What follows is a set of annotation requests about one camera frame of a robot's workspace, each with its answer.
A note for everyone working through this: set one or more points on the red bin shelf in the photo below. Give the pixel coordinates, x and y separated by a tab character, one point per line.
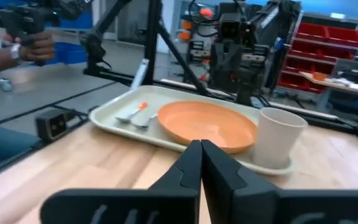
322	46

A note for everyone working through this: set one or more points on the black diagonal frame strut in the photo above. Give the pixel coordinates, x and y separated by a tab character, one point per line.
182	62

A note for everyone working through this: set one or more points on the wooden workbench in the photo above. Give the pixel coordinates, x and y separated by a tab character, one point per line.
340	84

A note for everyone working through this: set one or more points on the small black box device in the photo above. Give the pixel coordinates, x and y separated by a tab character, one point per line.
52	124

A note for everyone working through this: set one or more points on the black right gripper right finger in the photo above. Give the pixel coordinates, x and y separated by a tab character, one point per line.
228	186

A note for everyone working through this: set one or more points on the person's wristwatch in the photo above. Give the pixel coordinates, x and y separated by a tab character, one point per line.
15	52

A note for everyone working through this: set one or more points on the person's hand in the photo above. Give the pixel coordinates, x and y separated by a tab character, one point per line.
39	48

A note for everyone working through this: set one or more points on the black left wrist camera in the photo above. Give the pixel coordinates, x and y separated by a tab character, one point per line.
230	28

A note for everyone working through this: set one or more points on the white tag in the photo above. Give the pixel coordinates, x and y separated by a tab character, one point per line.
140	74

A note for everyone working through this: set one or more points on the orange plastic plate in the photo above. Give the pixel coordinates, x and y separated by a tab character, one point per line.
207	124

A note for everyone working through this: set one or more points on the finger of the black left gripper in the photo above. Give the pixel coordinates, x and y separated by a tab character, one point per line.
252	87
242	88

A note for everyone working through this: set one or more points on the beige plastic tray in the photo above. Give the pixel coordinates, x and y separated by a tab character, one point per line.
120	115

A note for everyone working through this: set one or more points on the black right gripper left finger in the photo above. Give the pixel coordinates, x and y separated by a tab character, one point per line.
179	186

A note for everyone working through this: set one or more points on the white paper cup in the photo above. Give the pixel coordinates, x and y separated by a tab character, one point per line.
275	140

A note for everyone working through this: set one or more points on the black vertical frame post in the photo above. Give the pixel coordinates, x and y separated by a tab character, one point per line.
153	40

